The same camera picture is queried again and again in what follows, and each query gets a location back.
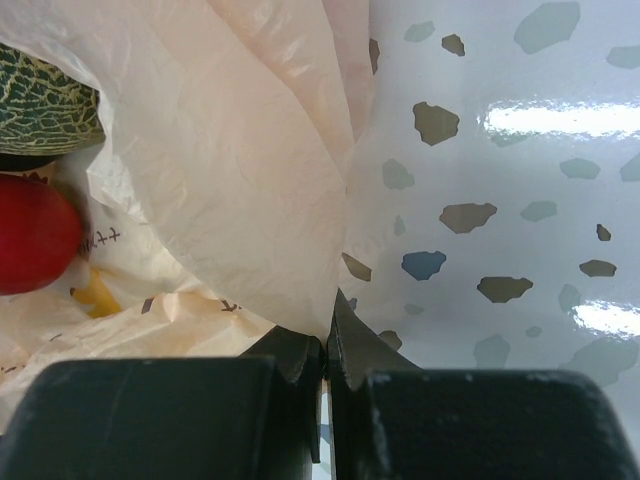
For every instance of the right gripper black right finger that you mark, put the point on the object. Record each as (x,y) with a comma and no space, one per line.
(391,419)

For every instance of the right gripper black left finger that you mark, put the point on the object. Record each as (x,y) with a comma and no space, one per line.
(253,416)

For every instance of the orange banana print plastic bag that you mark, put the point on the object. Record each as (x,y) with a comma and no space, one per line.
(215,208)

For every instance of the red apple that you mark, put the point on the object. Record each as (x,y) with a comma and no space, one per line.
(41,232)

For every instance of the green netted melon half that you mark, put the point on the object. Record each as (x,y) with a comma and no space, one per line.
(45,112)

